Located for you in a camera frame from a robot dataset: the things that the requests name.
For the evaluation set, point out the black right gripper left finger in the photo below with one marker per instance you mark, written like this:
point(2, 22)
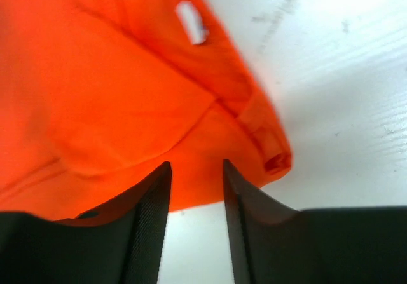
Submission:
point(119, 241)

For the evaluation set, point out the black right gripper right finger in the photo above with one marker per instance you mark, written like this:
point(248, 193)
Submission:
point(272, 243)

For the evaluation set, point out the orange t-shirt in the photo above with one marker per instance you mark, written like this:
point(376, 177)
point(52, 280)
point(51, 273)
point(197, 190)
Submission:
point(95, 94)

